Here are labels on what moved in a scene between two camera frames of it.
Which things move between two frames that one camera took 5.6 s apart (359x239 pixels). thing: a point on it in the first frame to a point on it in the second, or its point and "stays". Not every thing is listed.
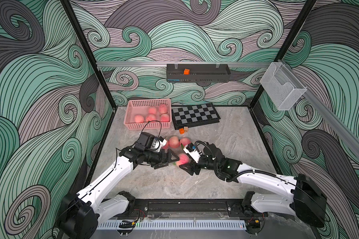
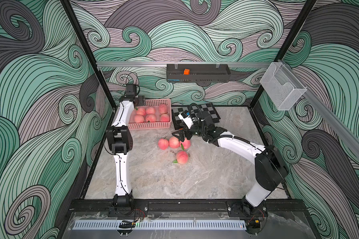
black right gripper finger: [188, 168] to [181, 133]
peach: [150, 117] stays
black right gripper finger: [196, 170] to [188, 133]
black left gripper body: [153, 157] to [141, 102]
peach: [163, 108] stays
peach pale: [173, 142] stays
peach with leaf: [185, 141] stays
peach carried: [138, 118] stays
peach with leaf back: [165, 118] stays
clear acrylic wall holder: [282, 87] stays
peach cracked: [183, 159] to [141, 110]
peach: [167, 145] stays
